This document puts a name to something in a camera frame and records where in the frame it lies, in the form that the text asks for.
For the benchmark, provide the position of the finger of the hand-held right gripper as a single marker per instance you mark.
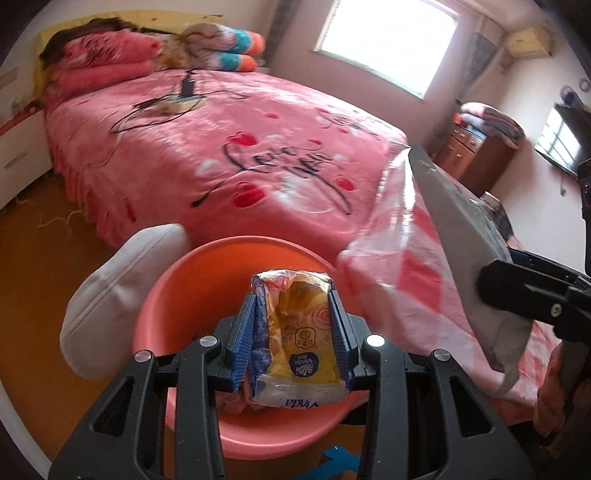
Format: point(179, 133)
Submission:
point(526, 256)
point(517, 288)

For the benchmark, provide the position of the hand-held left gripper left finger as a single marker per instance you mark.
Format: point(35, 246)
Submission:
point(244, 337)

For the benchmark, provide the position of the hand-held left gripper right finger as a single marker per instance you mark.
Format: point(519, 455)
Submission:
point(341, 341)

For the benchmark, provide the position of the yellow tissue packet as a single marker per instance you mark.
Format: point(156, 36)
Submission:
point(300, 332)

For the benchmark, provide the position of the orange plastic basin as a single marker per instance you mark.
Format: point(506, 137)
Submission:
point(194, 286)

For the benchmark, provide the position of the black foil snack bag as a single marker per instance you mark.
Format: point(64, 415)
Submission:
point(494, 217)

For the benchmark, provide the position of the dark cloth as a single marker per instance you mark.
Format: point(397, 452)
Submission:
point(563, 452)

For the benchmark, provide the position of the wooden cabinet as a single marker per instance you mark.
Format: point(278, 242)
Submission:
point(475, 157)

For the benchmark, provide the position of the blue plastic object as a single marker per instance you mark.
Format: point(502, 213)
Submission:
point(341, 464)

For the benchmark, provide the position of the black flat television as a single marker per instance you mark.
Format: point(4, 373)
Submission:
point(561, 136)

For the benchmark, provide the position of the white cushion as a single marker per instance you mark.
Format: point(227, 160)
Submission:
point(115, 300)

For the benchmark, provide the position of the pile of folded clothes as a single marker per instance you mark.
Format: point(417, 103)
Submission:
point(494, 122)

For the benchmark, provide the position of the grey patterned curtain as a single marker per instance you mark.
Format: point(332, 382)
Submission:
point(480, 60)
point(281, 32)

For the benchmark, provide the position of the pink printed bed blanket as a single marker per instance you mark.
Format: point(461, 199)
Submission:
point(184, 138)

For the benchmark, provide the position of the white power strip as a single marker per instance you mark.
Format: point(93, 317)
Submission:
point(178, 104)

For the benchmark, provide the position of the window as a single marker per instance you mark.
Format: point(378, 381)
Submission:
point(388, 41)

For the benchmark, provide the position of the black charger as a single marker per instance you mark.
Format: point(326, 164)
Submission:
point(188, 86)

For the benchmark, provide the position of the rolled quilt teal orange end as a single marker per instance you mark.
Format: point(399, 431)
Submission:
point(231, 39)
point(238, 62)

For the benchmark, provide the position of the white nightstand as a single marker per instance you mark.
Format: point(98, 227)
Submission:
point(21, 152)

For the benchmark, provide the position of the beige floral pillow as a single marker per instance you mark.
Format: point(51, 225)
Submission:
point(184, 50)

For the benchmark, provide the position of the pink fleece folded blanket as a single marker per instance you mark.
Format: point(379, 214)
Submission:
point(101, 76)

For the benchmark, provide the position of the pink folded pillows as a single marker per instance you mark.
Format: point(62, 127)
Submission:
point(115, 48)

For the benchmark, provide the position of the dark brown fleece blanket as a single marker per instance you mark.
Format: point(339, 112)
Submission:
point(83, 30)

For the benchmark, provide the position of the round wall ornament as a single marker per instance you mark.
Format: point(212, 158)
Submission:
point(575, 92)

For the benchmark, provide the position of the yellowed wall air conditioner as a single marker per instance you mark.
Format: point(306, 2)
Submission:
point(528, 42)

